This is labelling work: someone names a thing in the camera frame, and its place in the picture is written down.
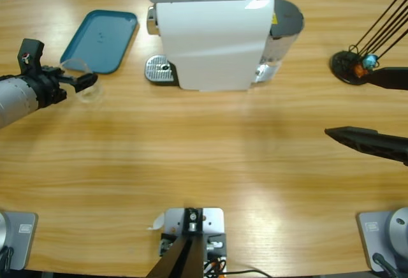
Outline blue coffee capsule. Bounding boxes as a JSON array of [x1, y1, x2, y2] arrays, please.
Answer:
[[363, 53, 379, 68]]

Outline black base cable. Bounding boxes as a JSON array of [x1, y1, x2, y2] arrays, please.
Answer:
[[372, 252, 401, 278], [0, 246, 15, 272]]

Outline white block with dark post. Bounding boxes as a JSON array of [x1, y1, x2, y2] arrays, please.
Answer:
[[146, 207, 228, 278]]

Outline black cable under white block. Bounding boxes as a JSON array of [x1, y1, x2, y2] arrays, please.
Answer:
[[222, 269, 277, 278]]

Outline white paper tag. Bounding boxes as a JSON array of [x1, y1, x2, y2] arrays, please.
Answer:
[[146, 212, 166, 231]]

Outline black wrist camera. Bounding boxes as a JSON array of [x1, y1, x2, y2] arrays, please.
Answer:
[[17, 38, 45, 78]]

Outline orange wires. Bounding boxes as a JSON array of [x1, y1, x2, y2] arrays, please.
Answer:
[[203, 257, 228, 274]]

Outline clear drinking glass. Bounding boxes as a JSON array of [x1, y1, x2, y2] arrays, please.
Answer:
[[59, 57, 105, 105]]

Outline black capsule holder with rods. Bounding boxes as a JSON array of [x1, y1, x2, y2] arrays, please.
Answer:
[[330, 0, 408, 86]]

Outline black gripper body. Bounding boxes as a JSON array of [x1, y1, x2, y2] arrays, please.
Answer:
[[27, 66, 69, 110]]

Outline white capsule coffee machine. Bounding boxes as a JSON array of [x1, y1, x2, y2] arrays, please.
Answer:
[[145, 0, 283, 93]]

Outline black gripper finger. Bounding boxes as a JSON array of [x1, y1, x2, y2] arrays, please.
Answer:
[[363, 66, 408, 91], [47, 66, 76, 80], [324, 126, 408, 167], [65, 73, 98, 93]]

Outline teal plastic tray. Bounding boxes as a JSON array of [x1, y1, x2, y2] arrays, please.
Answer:
[[59, 9, 140, 75]]

